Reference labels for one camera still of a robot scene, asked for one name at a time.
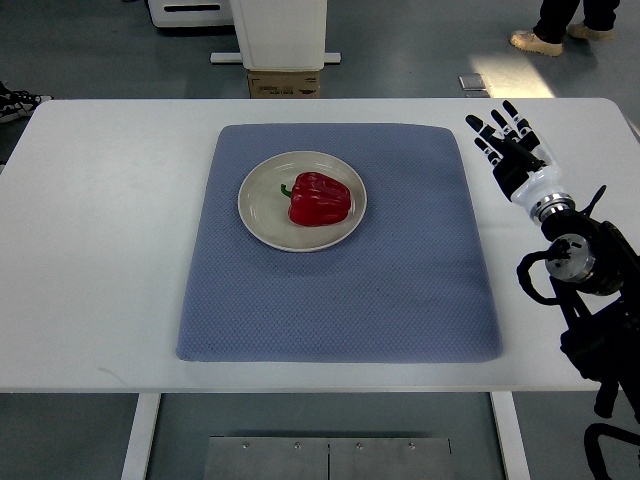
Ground brown cardboard box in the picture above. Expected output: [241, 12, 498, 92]
[247, 71, 320, 99]

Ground black white sneaker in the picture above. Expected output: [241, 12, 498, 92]
[0, 84, 53, 123]

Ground dark trouser legs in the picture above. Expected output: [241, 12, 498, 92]
[533, 0, 620, 44]

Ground white left table leg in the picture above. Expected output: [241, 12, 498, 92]
[121, 393, 161, 480]

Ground white table leg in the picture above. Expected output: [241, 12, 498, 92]
[121, 393, 161, 480]
[490, 391, 531, 480]

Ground tan right shoe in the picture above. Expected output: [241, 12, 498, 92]
[567, 22, 615, 41]

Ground white cabinet with slot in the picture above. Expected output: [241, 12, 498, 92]
[145, 0, 234, 28]

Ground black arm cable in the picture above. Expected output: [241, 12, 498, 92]
[516, 249, 566, 305]

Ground metal floor plate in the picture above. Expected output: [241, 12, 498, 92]
[204, 437, 456, 479]

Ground grey floor outlet cover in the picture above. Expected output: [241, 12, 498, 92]
[458, 73, 487, 92]

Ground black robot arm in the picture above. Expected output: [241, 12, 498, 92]
[532, 206, 639, 418]

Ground blue textured mat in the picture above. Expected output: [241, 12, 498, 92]
[176, 124, 502, 363]

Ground cream round plate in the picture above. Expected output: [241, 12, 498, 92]
[238, 151, 368, 253]

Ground white right table leg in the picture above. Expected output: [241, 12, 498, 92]
[490, 391, 531, 480]

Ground tan shoe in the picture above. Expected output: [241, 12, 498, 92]
[567, 22, 615, 41]
[510, 30, 563, 57]

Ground tan left shoe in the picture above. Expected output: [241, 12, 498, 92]
[510, 30, 563, 57]

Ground white pedestal column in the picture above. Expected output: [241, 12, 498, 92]
[210, 0, 342, 72]

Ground red bell pepper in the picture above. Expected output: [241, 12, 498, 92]
[280, 172, 351, 227]

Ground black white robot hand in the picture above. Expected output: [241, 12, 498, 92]
[465, 100, 575, 224]

